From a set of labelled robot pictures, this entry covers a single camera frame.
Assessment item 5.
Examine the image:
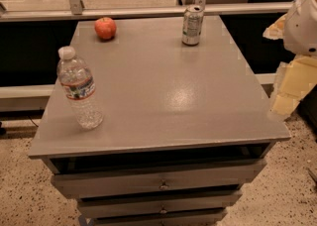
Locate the clear plastic water bottle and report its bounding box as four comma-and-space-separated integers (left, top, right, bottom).
56, 46, 103, 129

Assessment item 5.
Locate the red apple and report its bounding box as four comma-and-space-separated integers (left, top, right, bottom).
94, 17, 117, 40

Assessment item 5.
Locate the grey drawer cabinet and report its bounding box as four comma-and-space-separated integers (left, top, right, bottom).
29, 16, 289, 226

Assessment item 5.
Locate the silver green 7up can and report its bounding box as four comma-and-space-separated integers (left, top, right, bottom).
182, 5, 204, 46

